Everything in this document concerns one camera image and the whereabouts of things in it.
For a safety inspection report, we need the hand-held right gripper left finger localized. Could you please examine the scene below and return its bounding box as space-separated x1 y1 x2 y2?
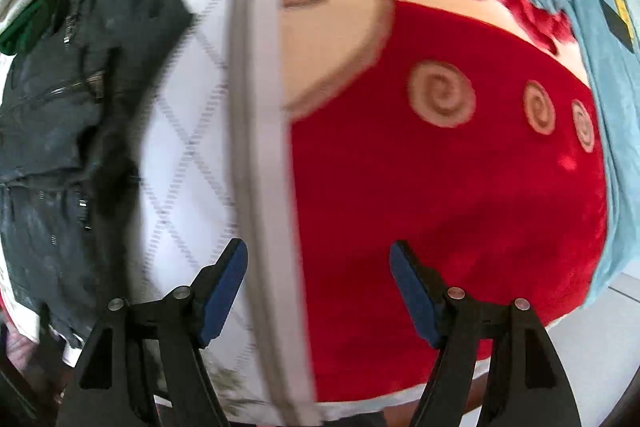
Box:
56 237 249 427

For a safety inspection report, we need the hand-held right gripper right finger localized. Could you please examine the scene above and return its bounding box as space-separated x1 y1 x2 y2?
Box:
389 240 582 427

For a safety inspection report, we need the black jacket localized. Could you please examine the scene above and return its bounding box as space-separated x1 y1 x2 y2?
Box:
0 0 196 350

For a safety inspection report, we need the red swirl printed blanket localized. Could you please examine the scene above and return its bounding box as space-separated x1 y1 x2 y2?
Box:
277 0 608 405

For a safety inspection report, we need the white quilted mattress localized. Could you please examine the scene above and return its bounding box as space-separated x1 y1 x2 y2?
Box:
0 0 321 427

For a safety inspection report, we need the light blue shirt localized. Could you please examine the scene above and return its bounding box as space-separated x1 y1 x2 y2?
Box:
432 0 640 305

